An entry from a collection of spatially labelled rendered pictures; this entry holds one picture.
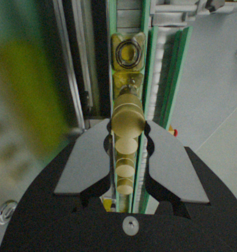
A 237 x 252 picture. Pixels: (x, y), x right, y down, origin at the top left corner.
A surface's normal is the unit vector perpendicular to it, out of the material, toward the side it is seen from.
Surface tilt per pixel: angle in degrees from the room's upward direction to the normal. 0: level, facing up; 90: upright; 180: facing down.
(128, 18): 0
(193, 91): 0
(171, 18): 0
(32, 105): 91
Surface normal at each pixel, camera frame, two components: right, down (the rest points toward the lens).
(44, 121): 1.00, 0.01
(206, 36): -0.06, 0.54
